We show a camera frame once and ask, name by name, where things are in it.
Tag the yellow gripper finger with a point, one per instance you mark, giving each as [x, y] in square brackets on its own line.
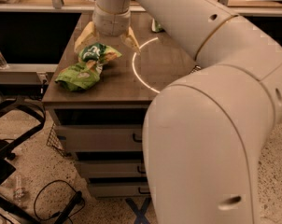
[88, 35]
[128, 39]

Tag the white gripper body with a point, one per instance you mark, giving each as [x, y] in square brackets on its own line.
[111, 22]

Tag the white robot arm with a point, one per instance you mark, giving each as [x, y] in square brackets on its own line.
[203, 134]

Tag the green chip bag back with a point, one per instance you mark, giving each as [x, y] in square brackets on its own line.
[156, 27]

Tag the green rice chip bag front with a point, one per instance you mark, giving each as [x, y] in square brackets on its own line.
[87, 71]

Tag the black candy bar wrapper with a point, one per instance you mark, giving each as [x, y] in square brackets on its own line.
[196, 68]

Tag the top grey drawer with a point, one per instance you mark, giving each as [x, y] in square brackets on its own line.
[99, 138]

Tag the grey drawer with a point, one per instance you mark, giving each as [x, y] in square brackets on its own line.
[111, 190]
[99, 138]
[111, 168]

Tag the middle grey drawer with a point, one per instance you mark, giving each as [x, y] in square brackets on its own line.
[111, 168]

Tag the bottom grey drawer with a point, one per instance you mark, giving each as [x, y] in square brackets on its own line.
[111, 190]

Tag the black office chair base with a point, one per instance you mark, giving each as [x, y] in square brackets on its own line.
[6, 150]

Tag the wire mesh basket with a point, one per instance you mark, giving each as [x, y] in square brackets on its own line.
[54, 142]

